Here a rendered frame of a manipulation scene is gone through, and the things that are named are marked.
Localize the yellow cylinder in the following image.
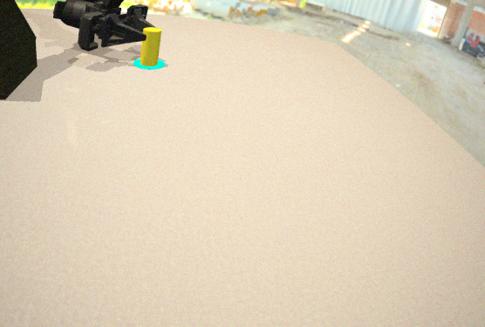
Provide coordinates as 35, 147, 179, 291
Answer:
140, 27, 162, 66

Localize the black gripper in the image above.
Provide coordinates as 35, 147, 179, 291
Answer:
78, 3, 156, 51

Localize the cyan circle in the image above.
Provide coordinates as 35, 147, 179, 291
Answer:
133, 59, 165, 70

